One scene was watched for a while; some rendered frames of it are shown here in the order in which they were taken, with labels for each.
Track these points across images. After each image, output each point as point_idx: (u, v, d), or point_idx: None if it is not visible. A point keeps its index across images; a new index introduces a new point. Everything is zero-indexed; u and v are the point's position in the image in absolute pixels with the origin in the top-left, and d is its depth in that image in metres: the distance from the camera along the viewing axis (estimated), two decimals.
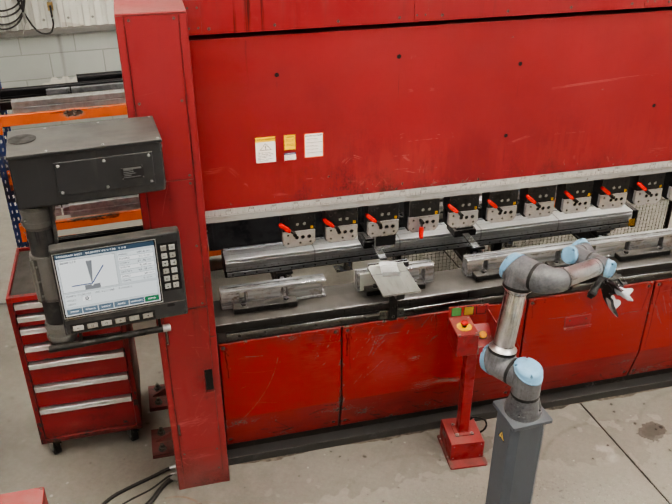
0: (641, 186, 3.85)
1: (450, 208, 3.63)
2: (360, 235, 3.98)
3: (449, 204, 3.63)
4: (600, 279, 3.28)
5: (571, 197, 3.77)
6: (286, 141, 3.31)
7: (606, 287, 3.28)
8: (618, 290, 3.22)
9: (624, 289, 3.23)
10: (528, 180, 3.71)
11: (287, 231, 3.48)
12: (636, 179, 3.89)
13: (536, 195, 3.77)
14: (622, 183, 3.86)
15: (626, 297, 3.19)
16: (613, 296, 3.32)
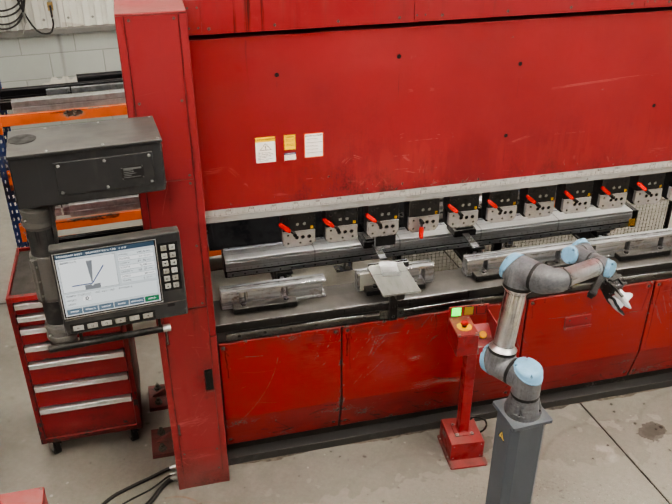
0: (641, 186, 3.85)
1: (450, 208, 3.63)
2: (360, 235, 3.98)
3: (449, 204, 3.63)
4: (600, 279, 3.28)
5: (571, 197, 3.77)
6: (286, 141, 3.31)
7: (606, 287, 3.28)
8: (618, 294, 3.23)
9: (624, 293, 3.24)
10: (528, 180, 3.71)
11: (287, 231, 3.48)
12: (636, 179, 3.89)
13: (536, 195, 3.77)
14: (622, 183, 3.86)
15: (625, 303, 3.22)
16: (615, 296, 3.30)
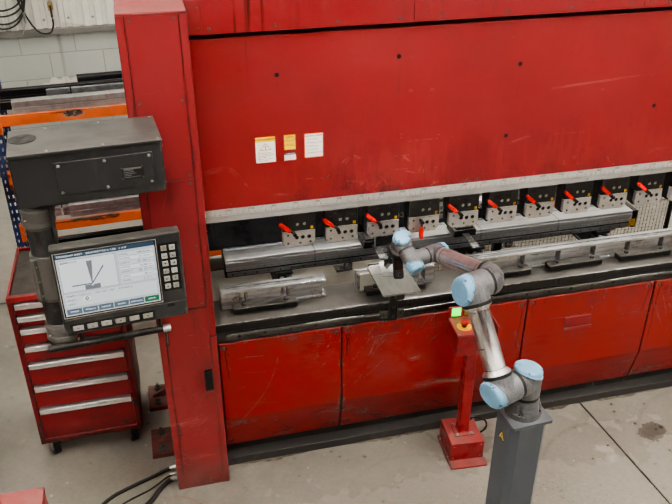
0: (641, 186, 3.85)
1: (450, 208, 3.63)
2: (360, 235, 3.98)
3: (449, 204, 3.63)
4: (402, 259, 3.50)
5: (571, 197, 3.77)
6: (286, 141, 3.31)
7: None
8: (404, 264, 3.60)
9: None
10: (528, 180, 3.71)
11: (287, 231, 3.48)
12: (636, 179, 3.89)
13: (536, 195, 3.77)
14: (622, 183, 3.86)
15: None
16: None
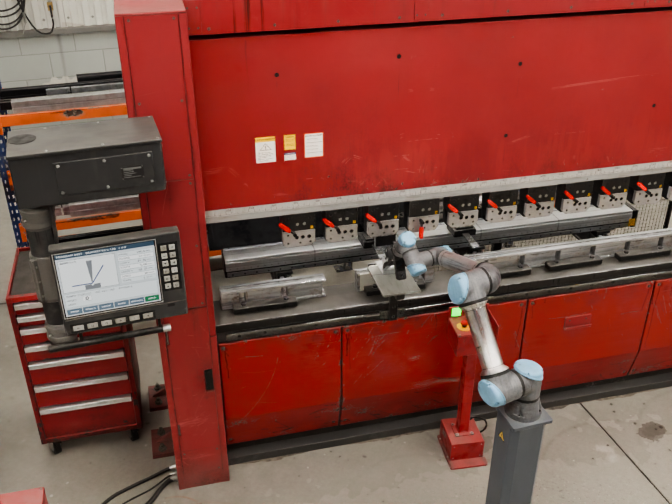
0: (641, 186, 3.85)
1: (450, 208, 3.63)
2: (360, 235, 3.98)
3: (449, 204, 3.63)
4: (403, 260, 3.57)
5: (571, 197, 3.77)
6: (286, 141, 3.31)
7: None
8: None
9: None
10: (528, 180, 3.71)
11: (287, 231, 3.48)
12: (636, 179, 3.89)
13: (536, 195, 3.77)
14: (622, 183, 3.86)
15: None
16: (387, 259, 3.65)
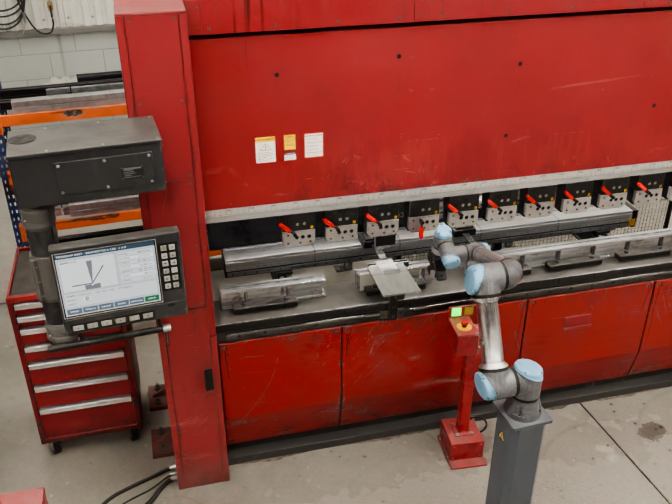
0: (641, 186, 3.85)
1: (450, 208, 3.63)
2: (360, 235, 3.98)
3: (449, 204, 3.63)
4: None
5: (571, 197, 3.77)
6: (286, 141, 3.31)
7: None
8: None
9: None
10: (528, 180, 3.71)
11: (287, 231, 3.48)
12: (636, 179, 3.89)
13: (536, 195, 3.77)
14: (622, 183, 3.86)
15: None
16: None
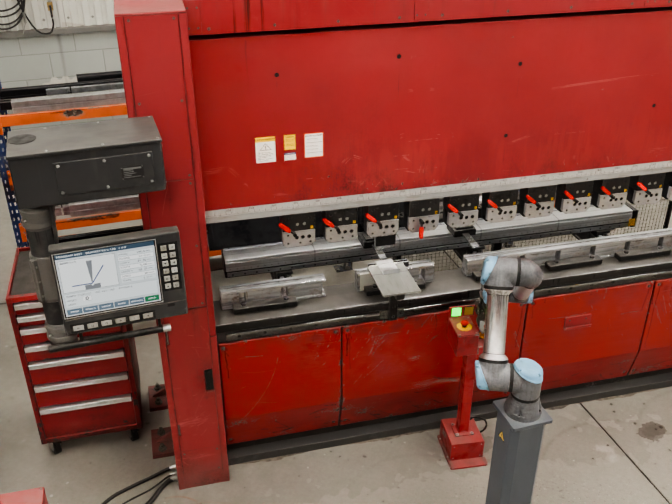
0: (641, 186, 3.85)
1: (450, 208, 3.63)
2: (360, 235, 3.98)
3: (449, 204, 3.63)
4: None
5: (571, 197, 3.77)
6: (286, 141, 3.31)
7: None
8: None
9: None
10: (528, 180, 3.71)
11: (287, 231, 3.48)
12: (636, 179, 3.89)
13: (536, 195, 3.77)
14: (622, 183, 3.86)
15: None
16: None
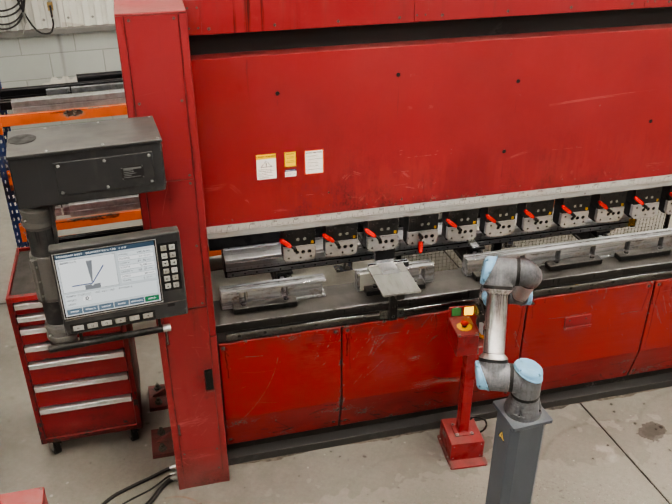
0: (638, 200, 3.89)
1: (449, 223, 3.67)
2: (360, 235, 3.98)
3: (448, 219, 3.67)
4: None
5: (569, 211, 3.81)
6: (287, 158, 3.35)
7: None
8: None
9: None
10: (526, 195, 3.75)
11: (288, 246, 3.52)
12: (633, 193, 3.93)
13: (534, 209, 3.80)
14: (619, 197, 3.90)
15: None
16: None
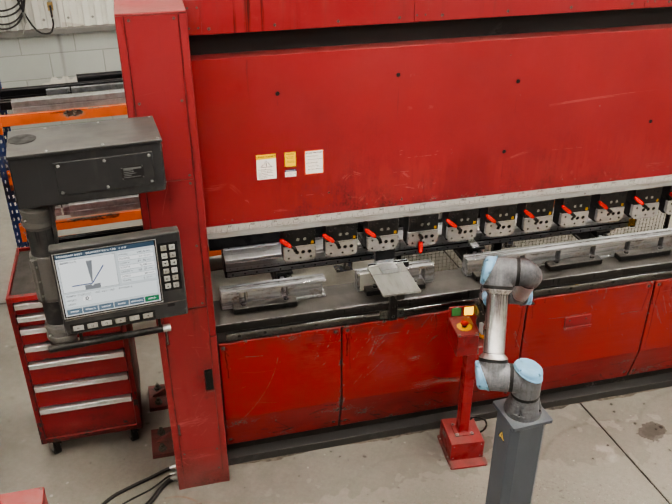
0: (638, 200, 3.89)
1: (449, 223, 3.67)
2: (360, 235, 3.98)
3: (448, 219, 3.67)
4: None
5: (569, 211, 3.81)
6: (287, 158, 3.35)
7: None
8: None
9: None
10: (526, 195, 3.75)
11: (288, 246, 3.52)
12: (633, 193, 3.93)
13: (534, 210, 3.80)
14: (619, 197, 3.90)
15: None
16: None
